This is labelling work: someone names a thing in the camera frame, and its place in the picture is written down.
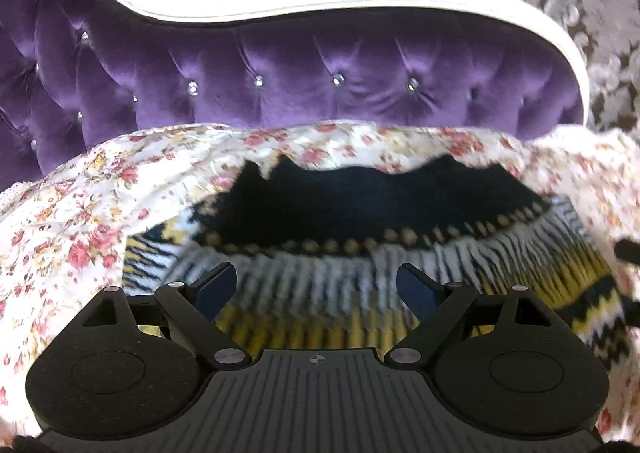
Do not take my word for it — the yellow navy patterned knit sweater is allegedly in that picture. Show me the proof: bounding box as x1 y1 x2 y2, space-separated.
122 155 631 367

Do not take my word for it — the floral bedspread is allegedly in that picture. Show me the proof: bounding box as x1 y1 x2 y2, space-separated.
1 121 639 439

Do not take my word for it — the purple tufted headboard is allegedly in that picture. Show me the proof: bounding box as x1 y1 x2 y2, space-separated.
1 0 589 187

